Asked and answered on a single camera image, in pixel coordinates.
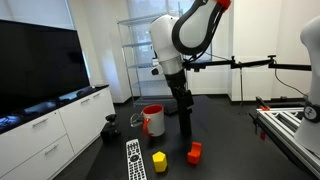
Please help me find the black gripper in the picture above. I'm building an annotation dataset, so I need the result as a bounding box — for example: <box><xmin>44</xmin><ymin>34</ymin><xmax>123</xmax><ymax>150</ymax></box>
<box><xmin>164</xmin><ymin>70</ymin><xmax>195</xmax><ymax>110</ymax></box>

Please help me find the white mug red interior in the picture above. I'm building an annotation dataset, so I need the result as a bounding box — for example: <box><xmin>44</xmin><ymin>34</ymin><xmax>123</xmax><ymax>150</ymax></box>
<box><xmin>142</xmin><ymin>103</ymin><xmax>166</xmax><ymax>138</ymax></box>

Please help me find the clear wine glass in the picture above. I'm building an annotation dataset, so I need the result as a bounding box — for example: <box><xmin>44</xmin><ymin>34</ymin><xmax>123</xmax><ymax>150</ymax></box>
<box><xmin>129</xmin><ymin>112</ymin><xmax>145</xmax><ymax>128</ymax></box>

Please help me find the thin metal stand pole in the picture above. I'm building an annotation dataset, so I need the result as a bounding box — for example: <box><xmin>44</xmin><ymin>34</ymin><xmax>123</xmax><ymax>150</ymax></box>
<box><xmin>239</xmin><ymin>67</ymin><xmax>245</xmax><ymax>108</ymax></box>

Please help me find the orange block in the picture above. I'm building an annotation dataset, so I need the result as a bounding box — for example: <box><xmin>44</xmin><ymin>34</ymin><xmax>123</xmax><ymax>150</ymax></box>
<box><xmin>187</xmin><ymin>141</ymin><xmax>203</xmax><ymax>166</ymax></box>

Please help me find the yellow block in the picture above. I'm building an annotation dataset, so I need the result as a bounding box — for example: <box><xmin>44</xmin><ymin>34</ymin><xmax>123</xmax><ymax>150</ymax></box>
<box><xmin>152</xmin><ymin>150</ymin><xmax>168</xmax><ymax>173</ymax></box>

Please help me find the grey remote control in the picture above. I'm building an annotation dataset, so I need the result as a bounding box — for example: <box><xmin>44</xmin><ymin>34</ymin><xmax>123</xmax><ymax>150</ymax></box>
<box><xmin>125</xmin><ymin>138</ymin><xmax>148</xmax><ymax>180</ymax></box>

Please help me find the white cabinet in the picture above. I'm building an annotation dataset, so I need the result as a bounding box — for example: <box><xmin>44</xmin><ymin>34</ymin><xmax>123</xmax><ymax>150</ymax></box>
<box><xmin>0</xmin><ymin>84</ymin><xmax>116</xmax><ymax>180</ymax></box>

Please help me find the large black television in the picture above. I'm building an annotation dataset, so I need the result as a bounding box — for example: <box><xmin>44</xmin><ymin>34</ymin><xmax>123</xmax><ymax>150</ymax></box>
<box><xmin>0</xmin><ymin>19</ymin><xmax>91</xmax><ymax>118</ymax></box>

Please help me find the metal wire shelf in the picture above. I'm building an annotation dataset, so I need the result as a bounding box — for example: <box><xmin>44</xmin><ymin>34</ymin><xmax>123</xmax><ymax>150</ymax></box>
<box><xmin>116</xmin><ymin>2</ymin><xmax>190</xmax><ymax>106</ymax></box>

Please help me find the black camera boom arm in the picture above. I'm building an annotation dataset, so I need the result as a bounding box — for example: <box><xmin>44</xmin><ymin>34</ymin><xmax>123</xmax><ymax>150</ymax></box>
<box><xmin>182</xmin><ymin>54</ymin><xmax>312</xmax><ymax>72</ymax></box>

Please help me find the orange clamp handle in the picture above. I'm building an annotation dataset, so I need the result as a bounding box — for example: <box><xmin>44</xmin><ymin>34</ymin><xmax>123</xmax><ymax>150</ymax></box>
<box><xmin>255</xmin><ymin>96</ymin><xmax>271</xmax><ymax>112</ymax></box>

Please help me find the black camera cable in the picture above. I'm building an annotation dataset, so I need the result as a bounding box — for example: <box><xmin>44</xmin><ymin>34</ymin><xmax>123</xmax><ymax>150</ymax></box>
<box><xmin>273</xmin><ymin>61</ymin><xmax>310</xmax><ymax>98</ymax></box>

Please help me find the aluminium frame rail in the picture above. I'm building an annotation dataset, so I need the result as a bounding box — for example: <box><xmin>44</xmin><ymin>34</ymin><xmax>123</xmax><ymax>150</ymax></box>
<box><xmin>254</xmin><ymin>106</ymin><xmax>320</xmax><ymax>178</ymax></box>

